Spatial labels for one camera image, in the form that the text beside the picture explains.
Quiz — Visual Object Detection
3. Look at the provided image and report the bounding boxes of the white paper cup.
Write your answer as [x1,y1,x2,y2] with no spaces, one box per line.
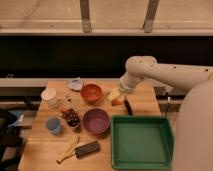
[41,88,58,107]

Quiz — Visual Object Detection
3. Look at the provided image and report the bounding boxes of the dark grey sponge block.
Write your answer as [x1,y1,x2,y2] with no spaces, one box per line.
[75,141,100,158]

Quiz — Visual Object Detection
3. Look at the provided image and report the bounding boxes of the small spoon with red tip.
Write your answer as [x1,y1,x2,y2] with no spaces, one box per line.
[60,96,77,111]

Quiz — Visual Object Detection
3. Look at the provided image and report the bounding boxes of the black chair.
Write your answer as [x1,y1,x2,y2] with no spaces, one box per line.
[0,108,23,171]

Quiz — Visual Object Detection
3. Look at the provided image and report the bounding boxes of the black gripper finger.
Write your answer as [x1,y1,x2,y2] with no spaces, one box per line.
[124,99,133,115]

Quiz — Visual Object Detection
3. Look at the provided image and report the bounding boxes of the crumpled white-blue wrapper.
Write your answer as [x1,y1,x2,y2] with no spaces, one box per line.
[67,77,83,91]

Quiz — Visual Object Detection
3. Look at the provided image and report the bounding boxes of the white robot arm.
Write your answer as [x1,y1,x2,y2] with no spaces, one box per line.
[120,56,213,171]

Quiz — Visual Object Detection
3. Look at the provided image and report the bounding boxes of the yellow-red apple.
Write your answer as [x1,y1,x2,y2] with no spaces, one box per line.
[111,95,125,106]

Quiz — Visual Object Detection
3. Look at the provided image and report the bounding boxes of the green plastic tray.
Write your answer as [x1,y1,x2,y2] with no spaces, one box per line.
[111,116,174,171]

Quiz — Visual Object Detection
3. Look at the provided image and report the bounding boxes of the blue cup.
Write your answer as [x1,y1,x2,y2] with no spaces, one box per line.
[46,117,61,135]

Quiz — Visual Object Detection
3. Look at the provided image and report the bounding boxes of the bowl of dark grapes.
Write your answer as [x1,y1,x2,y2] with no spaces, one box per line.
[62,108,80,129]

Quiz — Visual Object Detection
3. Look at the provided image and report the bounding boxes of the purple bowl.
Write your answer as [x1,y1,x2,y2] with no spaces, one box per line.
[82,108,110,135]

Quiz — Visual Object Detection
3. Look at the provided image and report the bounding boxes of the orange bowl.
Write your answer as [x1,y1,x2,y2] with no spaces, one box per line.
[80,84,102,104]

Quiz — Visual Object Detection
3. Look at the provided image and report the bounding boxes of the yellow banana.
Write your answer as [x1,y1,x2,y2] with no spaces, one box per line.
[56,135,79,164]

